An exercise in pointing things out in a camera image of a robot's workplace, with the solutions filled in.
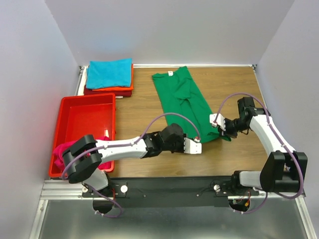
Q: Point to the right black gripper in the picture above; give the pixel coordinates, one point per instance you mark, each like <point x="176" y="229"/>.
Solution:
<point x="227" y="132"/>

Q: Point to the green t-shirt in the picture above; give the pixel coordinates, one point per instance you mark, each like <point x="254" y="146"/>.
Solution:
<point x="178" y="93"/>

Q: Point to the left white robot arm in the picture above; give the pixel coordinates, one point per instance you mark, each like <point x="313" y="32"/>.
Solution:
<point x="84" y="156"/>

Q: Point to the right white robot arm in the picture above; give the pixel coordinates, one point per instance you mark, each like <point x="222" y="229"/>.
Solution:
<point x="285" y="168"/>

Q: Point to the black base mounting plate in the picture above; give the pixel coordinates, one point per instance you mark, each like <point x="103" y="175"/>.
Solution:
<point x="158" y="192"/>

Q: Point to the folded dark red t-shirt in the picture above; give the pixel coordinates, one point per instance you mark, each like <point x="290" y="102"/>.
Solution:
<point x="117" y="91"/>

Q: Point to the folded blue t-shirt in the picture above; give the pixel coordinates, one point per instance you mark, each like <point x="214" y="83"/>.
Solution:
<point x="106" y="74"/>

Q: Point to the red plastic bin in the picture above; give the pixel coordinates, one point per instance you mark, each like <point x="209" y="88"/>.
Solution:
<point x="82" y="115"/>

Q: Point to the crumpled magenta t-shirt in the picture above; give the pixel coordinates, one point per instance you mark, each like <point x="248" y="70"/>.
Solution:
<point x="57" y="152"/>

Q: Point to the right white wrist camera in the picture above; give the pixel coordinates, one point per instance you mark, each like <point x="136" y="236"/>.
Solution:
<point x="217" y="121"/>

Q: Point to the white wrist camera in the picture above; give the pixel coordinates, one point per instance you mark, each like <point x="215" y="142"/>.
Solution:
<point x="217" y="121"/>
<point x="192" y="146"/>

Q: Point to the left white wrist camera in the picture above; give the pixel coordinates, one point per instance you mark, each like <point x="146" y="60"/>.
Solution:
<point x="192" y="146"/>

